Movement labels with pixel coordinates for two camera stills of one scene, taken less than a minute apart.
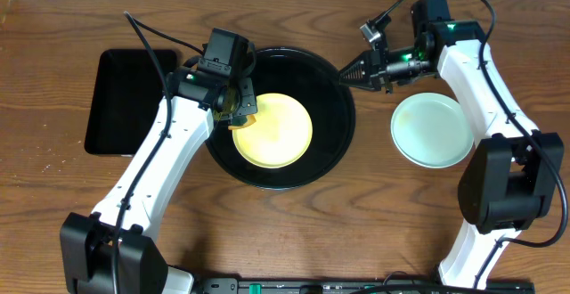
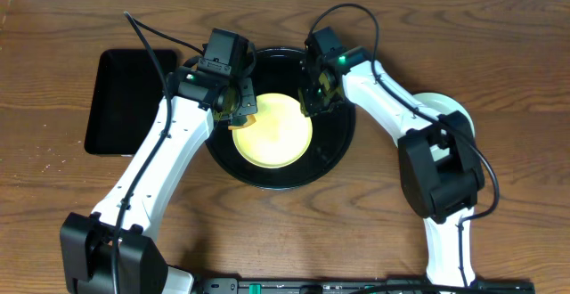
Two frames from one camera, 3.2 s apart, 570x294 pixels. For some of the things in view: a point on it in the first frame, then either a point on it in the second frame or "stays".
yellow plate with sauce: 280,135 stays
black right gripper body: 384,73 -> 316,100
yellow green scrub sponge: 239,121 stays
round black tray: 329,101 stays
